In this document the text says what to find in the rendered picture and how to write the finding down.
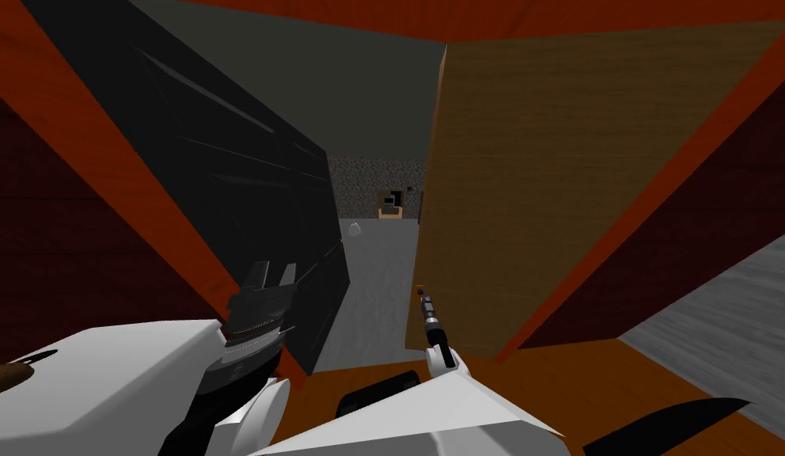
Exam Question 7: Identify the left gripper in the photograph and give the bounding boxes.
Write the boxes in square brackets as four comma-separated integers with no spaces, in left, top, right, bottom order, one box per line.
[225,260,300,337]

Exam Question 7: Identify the brown cabinet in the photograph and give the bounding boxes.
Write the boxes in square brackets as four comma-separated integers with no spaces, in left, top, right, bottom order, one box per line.
[377,188,406,222]

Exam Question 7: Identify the black door leaf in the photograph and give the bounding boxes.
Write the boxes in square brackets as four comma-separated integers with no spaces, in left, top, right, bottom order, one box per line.
[18,0,351,377]

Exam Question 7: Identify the brown wooden door leaf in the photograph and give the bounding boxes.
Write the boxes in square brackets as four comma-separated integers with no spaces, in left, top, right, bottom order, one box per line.
[404,21,785,359]

